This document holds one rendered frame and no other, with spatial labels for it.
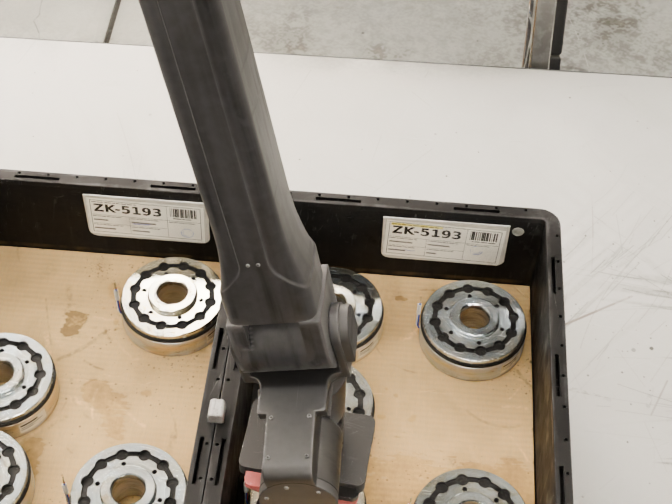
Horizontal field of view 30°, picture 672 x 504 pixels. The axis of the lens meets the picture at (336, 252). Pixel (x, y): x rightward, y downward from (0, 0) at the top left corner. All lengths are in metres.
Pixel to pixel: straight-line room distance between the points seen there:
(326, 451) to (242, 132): 0.26
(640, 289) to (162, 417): 0.60
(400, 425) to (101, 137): 0.64
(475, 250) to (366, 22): 1.70
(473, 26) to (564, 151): 1.32
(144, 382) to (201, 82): 0.55
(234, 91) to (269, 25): 2.18
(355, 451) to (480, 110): 0.76
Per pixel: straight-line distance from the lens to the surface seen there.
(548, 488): 1.10
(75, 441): 1.20
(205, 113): 0.74
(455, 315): 1.23
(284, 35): 2.89
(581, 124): 1.69
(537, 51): 1.89
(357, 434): 1.03
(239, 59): 0.73
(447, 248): 1.27
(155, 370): 1.23
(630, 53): 2.94
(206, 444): 1.07
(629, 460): 1.36
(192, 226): 1.28
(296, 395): 0.90
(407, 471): 1.17
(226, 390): 1.09
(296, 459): 0.88
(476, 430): 1.20
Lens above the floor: 1.83
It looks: 49 degrees down
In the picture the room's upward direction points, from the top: 2 degrees clockwise
